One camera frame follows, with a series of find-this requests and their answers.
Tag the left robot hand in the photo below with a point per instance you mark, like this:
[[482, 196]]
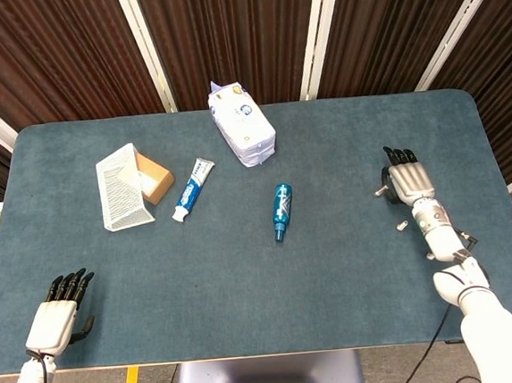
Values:
[[52, 321]]

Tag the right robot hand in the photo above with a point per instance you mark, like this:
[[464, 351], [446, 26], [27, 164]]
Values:
[[409, 180]]

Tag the silver metal bolt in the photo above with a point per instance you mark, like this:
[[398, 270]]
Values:
[[402, 225], [378, 192]]

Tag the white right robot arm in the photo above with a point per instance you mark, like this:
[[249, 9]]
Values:
[[486, 314]]

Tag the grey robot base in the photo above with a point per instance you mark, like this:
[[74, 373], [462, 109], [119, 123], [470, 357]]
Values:
[[268, 378]]

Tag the blue spray bottle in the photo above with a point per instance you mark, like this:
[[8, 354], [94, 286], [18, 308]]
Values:
[[282, 207]]

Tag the white tissue pack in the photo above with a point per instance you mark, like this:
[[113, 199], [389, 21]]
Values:
[[241, 121]]

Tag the brown cardboard box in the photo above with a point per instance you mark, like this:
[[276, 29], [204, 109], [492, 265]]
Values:
[[164, 181]]

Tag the blue white toothpaste tube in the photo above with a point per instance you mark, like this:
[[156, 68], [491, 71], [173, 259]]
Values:
[[191, 190]]

